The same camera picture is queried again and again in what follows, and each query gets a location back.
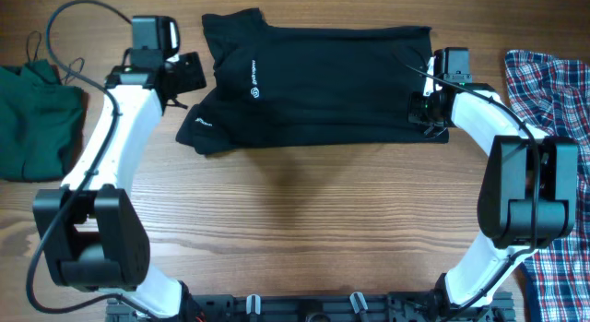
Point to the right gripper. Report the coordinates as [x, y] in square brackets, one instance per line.
[416, 100]

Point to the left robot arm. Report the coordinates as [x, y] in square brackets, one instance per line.
[92, 239]

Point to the red blue plaid shirt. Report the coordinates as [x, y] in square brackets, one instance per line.
[553, 94]

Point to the green drawstring bag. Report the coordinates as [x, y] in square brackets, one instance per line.
[41, 120]

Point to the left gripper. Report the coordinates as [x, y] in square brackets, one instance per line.
[194, 78]

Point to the black polo shirt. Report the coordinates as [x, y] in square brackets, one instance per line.
[286, 87]

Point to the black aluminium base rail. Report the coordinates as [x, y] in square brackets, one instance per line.
[394, 306]

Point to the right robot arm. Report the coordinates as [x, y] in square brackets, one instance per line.
[527, 198]

